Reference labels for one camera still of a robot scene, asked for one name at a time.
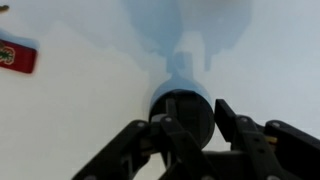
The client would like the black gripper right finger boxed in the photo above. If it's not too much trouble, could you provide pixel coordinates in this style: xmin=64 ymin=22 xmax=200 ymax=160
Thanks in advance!
xmin=214 ymin=99 xmax=320 ymax=180

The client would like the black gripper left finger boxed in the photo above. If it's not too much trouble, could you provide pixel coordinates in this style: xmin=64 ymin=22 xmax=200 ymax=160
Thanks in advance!
xmin=70 ymin=98 xmax=221 ymax=180

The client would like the red key fob with keys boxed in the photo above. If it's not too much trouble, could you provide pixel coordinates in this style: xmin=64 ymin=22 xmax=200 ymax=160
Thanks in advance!
xmin=0 ymin=4 xmax=38 ymax=75

